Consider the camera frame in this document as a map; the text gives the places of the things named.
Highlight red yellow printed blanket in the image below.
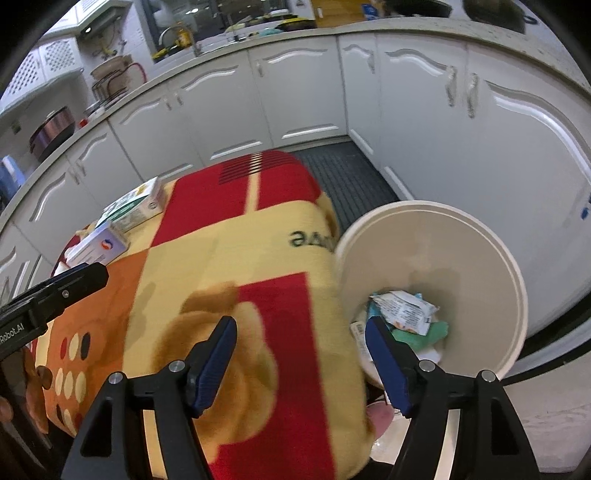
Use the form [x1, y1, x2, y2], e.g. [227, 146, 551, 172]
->
[34, 150, 378, 480]

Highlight teal green cloth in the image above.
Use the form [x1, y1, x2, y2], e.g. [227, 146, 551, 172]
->
[392, 320, 450, 346]

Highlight wooden cutting board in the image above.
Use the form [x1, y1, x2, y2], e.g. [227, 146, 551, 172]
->
[311, 0, 366, 29]

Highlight white flat cardboard box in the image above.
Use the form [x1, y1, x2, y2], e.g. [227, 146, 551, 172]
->
[65, 220, 130, 268]

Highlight white water heater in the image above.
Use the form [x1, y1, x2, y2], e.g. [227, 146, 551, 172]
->
[75, 0, 140, 36]

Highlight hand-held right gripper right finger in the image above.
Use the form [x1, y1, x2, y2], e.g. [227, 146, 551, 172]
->
[365, 316, 542, 480]

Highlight white round bin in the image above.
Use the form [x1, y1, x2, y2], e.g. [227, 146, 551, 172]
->
[333, 199, 529, 385]

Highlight row of white base cabinets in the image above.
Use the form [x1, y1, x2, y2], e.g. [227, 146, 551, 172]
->
[0, 28, 591, 337]

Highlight tall chrome faucet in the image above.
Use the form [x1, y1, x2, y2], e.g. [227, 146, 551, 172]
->
[159, 25, 195, 52]

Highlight copper coloured rice cooker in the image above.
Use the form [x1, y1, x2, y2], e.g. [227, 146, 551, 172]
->
[28, 106, 77, 160]

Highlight yellow lidded pot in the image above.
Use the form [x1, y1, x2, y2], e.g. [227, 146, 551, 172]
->
[276, 16, 317, 31]

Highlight white lattice wall cabinets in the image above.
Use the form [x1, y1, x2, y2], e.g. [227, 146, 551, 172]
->
[0, 36, 87, 117]

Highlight dark ribbed floor mat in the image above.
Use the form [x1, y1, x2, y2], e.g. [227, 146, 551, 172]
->
[294, 140, 403, 232]

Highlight black wok with lid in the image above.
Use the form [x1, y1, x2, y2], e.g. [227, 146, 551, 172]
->
[382, 0, 454, 20]

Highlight dark kitchen window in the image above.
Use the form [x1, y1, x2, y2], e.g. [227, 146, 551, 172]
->
[137, 0, 320, 58]

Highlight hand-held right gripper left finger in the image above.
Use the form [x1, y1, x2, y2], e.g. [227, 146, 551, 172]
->
[61, 315, 239, 480]

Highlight blue white water jug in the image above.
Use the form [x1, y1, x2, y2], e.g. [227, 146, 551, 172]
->
[0, 154, 27, 200]

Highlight white printed plastic bag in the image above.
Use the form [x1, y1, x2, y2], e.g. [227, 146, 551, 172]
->
[371, 290, 441, 336]

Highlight green white milk carton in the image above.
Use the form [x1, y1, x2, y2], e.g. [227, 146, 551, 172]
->
[100, 176, 167, 232]

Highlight black wire dish rack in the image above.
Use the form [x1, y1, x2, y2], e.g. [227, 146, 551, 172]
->
[89, 54, 149, 101]

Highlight bronze cooking pot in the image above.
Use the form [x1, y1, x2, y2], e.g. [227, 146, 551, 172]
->
[464, 0, 539, 35]

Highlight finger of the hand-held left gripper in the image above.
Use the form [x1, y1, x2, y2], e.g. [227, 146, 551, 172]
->
[18, 261, 110, 325]

